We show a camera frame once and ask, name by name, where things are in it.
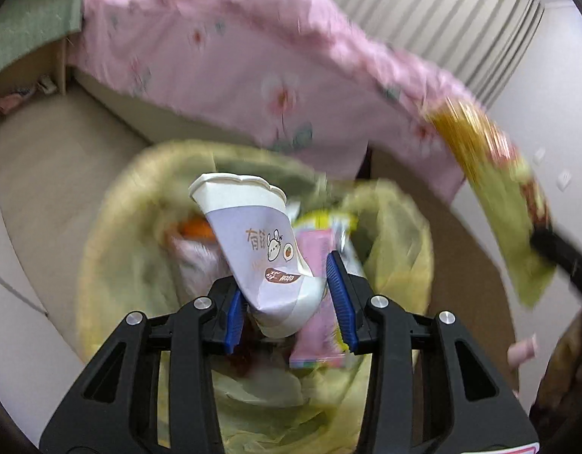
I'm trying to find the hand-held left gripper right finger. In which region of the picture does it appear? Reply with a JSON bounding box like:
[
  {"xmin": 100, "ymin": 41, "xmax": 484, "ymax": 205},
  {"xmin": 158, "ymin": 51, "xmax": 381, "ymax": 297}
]
[{"xmin": 325, "ymin": 250, "xmax": 542, "ymax": 454}]

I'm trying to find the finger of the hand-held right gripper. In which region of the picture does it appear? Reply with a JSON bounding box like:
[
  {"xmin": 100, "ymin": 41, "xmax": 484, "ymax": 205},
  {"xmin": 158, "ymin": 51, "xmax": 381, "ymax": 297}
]
[{"xmin": 530, "ymin": 226, "xmax": 582, "ymax": 296}]

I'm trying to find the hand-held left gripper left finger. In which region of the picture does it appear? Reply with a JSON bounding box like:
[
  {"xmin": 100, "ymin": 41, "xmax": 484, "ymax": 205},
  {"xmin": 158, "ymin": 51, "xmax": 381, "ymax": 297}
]
[{"xmin": 38, "ymin": 278, "xmax": 248, "ymax": 454}]

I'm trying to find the pink snack packet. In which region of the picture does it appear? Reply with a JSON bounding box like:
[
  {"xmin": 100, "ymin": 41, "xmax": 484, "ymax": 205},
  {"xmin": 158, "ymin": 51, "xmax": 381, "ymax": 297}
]
[{"xmin": 288, "ymin": 213, "xmax": 363, "ymax": 370}]

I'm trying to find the white purple paper cup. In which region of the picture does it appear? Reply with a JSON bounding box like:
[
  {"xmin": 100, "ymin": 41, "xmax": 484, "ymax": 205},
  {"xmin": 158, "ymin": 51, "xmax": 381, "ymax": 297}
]
[{"xmin": 188, "ymin": 173, "xmax": 327, "ymax": 339}]

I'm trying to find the long green red snack packet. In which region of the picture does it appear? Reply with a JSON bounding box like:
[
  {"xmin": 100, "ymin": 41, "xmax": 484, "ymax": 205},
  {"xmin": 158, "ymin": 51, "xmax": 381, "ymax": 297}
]
[{"xmin": 422, "ymin": 98, "xmax": 553, "ymax": 309}]

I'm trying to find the yellow plastic bag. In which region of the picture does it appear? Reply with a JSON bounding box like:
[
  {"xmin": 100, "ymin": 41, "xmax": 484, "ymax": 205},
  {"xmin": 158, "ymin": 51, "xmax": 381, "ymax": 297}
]
[{"xmin": 76, "ymin": 139, "xmax": 436, "ymax": 454}]

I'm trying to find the person's right forearm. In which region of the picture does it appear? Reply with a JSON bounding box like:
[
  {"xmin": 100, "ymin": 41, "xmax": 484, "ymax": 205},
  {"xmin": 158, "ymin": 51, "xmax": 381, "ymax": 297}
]
[{"xmin": 530, "ymin": 312, "xmax": 582, "ymax": 436}]

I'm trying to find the pink bottle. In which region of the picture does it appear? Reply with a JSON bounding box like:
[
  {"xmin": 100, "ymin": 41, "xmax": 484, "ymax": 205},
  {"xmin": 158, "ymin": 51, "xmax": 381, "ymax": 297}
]
[{"xmin": 507, "ymin": 333, "xmax": 538, "ymax": 367}]

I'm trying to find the pink floral quilt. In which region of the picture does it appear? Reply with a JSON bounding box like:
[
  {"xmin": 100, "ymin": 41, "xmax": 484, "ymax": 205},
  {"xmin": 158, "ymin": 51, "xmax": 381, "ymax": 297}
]
[{"xmin": 66, "ymin": 0, "xmax": 490, "ymax": 202}]

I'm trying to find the striped grey curtain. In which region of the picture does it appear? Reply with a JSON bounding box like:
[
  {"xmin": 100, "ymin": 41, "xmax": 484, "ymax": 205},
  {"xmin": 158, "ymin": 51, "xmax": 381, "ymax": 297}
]
[{"xmin": 291, "ymin": 0, "xmax": 546, "ymax": 105}]

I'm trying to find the pink cloth item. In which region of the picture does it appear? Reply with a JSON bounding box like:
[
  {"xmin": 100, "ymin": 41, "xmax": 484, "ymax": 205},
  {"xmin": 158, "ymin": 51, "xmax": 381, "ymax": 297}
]
[{"xmin": 0, "ymin": 87, "xmax": 36, "ymax": 117}]

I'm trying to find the wooden nightstand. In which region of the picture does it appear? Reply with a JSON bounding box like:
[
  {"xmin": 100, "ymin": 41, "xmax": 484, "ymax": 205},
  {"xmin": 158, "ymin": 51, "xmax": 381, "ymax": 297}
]
[{"xmin": 0, "ymin": 38, "xmax": 68, "ymax": 119}]

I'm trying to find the green checked cloth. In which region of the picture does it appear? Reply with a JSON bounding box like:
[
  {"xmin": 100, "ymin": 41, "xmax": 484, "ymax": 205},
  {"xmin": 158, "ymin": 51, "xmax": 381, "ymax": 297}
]
[{"xmin": 0, "ymin": 0, "xmax": 101, "ymax": 81}]

